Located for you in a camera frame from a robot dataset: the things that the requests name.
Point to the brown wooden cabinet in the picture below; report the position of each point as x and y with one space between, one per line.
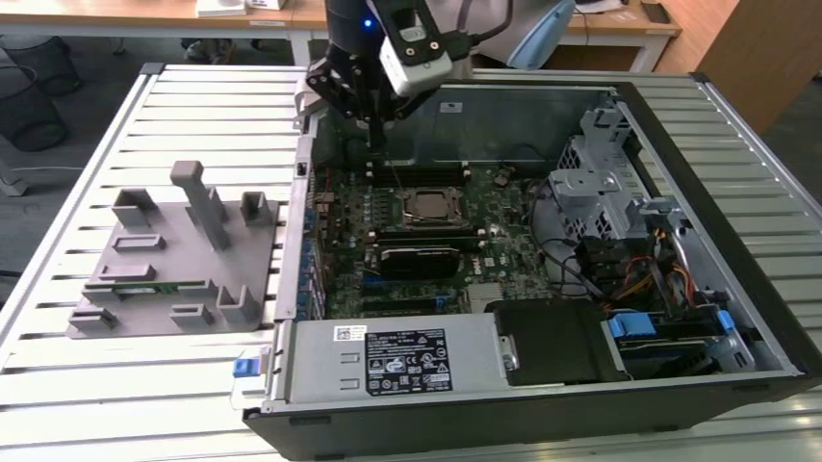
759 48

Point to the black plastic shroud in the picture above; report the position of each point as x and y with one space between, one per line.
553 341

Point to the silver metal drive cage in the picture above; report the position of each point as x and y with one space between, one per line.
581 185

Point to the silver power supply unit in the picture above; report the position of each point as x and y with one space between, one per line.
315 366

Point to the silver finned heatsink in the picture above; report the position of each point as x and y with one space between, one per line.
484 292

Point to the black office chair base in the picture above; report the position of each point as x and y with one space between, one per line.
209 48

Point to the dark phone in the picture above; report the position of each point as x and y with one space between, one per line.
657 12

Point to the CPU socket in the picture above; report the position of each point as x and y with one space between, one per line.
444 224

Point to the black open PC case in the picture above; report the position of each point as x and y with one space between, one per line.
450 433

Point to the white box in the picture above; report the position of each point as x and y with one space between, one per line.
222 7
266 4

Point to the blue disk carrier tab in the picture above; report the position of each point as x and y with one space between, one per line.
725 323

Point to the blue disk carrier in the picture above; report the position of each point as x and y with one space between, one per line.
629 328

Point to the black expansion slot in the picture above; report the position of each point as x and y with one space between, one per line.
398 306

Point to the grey parts rack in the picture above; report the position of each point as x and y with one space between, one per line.
181 269

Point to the green RAM stick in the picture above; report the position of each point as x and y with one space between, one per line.
169 287

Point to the black graphics card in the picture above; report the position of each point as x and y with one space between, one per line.
418 264

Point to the black disk drive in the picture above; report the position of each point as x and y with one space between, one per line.
668 358

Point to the black mesh wastebasket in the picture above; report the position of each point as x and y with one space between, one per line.
39 58
33 120

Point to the silver CPU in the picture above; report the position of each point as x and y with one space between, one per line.
432 204

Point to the green motherboard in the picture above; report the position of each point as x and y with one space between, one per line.
517 219

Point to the blue case latch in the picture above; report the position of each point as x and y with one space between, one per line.
243 368

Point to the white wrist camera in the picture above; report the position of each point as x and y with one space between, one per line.
418 72

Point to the wooden desk white frame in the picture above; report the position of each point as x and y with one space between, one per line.
604 24

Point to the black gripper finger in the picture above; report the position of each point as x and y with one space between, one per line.
337 77
401 103

